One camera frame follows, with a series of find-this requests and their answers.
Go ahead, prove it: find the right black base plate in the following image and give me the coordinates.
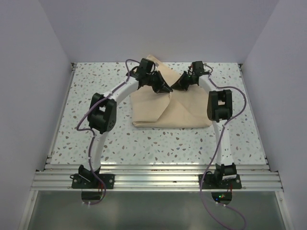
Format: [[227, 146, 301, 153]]
[[198, 172, 242, 189]]

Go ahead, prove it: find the beige cloth drape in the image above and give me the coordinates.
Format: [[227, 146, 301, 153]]
[[129, 54, 212, 129]]

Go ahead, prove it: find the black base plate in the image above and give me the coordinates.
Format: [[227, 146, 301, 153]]
[[198, 172, 242, 189], [70, 173, 115, 189]]

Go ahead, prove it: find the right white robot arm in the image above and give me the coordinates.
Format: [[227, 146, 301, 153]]
[[172, 61, 237, 188]]

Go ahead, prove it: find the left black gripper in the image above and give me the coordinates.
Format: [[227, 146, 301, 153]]
[[146, 71, 173, 94]]

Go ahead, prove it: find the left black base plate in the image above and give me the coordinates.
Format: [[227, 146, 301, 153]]
[[70, 173, 115, 189]]

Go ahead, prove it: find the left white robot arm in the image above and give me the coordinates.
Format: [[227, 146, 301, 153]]
[[76, 58, 173, 188]]

